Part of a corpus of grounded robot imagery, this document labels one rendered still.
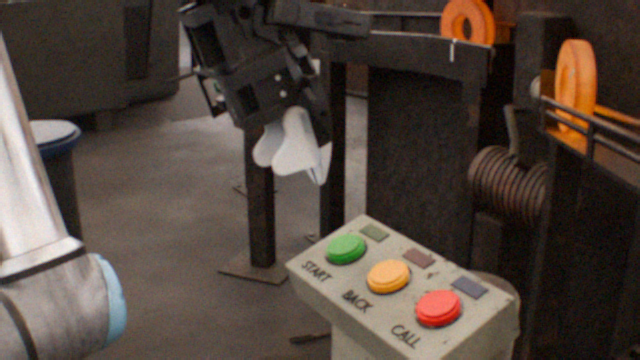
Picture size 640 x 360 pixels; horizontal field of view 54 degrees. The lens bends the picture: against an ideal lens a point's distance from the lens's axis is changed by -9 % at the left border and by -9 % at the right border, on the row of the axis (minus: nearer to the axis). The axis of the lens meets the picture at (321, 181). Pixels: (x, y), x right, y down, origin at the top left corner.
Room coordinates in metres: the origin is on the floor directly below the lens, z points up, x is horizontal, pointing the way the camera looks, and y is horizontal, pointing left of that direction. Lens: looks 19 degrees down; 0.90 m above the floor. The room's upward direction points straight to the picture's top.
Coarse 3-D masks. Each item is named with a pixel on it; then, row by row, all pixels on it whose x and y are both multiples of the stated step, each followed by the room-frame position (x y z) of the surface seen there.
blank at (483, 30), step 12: (456, 0) 1.56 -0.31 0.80; (468, 0) 1.53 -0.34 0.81; (480, 0) 1.53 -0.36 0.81; (444, 12) 1.60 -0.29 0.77; (456, 12) 1.56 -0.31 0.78; (468, 12) 1.52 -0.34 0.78; (480, 12) 1.49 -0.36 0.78; (444, 24) 1.59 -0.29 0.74; (456, 24) 1.57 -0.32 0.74; (480, 24) 1.49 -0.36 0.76; (492, 24) 1.49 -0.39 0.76; (444, 36) 1.59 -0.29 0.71; (456, 36) 1.57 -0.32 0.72; (480, 36) 1.49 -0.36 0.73; (492, 36) 1.49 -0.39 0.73
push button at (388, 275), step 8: (376, 264) 0.59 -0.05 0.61; (384, 264) 0.59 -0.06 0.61; (392, 264) 0.59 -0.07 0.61; (400, 264) 0.58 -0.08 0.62; (376, 272) 0.58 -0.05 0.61; (384, 272) 0.58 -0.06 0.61; (392, 272) 0.58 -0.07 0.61; (400, 272) 0.57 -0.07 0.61; (408, 272) 0.58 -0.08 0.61; (368, 280) 0.58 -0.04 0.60; (376, 280) 0.57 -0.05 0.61; (384, 280) 0.57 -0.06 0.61; (392, 280) 0.56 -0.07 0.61; (400, 280) 0.56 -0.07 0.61; (376, 288) 0.57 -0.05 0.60; (384, 288) 0.56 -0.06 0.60; (392, 288) 0.56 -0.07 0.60
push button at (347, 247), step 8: (336, 240) 0.65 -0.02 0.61; (344, 240) 0.65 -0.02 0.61; (352, 240) 0.65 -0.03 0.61; (360, 240) 0.65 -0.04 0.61; (328, 248) 0.64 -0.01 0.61; (336, 248) 0.64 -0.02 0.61; (344, 248) 0.64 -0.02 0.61; (352, 248) 0.63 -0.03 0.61; (360, 248) 0.63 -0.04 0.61; (328, 256) 0.64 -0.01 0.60; (336, 256) 0.63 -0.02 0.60; (344, 256) 0.63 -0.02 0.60; (352, 256) 0.63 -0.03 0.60
